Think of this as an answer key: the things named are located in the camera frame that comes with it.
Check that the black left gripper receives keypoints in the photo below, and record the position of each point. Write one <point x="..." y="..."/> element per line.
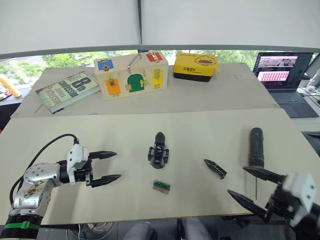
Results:
<point x="88" y="175"/>

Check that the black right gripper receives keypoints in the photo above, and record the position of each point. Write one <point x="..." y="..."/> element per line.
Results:
<point x="282" y="202"/>

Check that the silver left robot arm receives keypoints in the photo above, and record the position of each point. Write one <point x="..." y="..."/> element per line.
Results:
<point x="37" y="175"/>

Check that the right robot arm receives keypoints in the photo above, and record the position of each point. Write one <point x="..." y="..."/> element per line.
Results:
<point x="315" y="220"/>

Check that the black electric screwdriver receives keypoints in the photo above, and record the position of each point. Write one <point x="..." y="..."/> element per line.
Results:
<point x="256" y="147"/>

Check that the black loose finger piece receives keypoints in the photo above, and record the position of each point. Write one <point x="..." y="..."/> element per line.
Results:
<point x="215" y="168"/>

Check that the black loose gripper body part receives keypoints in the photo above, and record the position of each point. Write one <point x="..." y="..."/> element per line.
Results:
<point x="159" y="152"/>

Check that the grey rounded shape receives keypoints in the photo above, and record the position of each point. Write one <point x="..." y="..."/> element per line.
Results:
<point x="140" y="231"/>

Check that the wooden lock box coloured doors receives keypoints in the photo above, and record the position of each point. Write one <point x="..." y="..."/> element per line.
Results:
<point x="130" y="75"/>

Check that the open dark laptop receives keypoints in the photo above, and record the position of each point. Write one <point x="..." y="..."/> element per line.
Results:
<point x="282" y="72"/>

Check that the clear plastic bottle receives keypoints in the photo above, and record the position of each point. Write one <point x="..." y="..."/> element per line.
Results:
<point x="313" y="81"/>

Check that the small red object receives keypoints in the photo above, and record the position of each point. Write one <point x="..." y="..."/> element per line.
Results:
<point x="7" y="94"/>

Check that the orange yellow cylinder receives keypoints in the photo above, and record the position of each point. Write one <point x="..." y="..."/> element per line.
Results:
<point x="11" y="87"/>

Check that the yellow black duck box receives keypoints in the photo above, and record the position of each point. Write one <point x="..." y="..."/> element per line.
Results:
<point x="195" y="67"/>

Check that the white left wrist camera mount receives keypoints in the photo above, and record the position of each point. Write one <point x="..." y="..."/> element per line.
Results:
<point x="75" y="155"/>

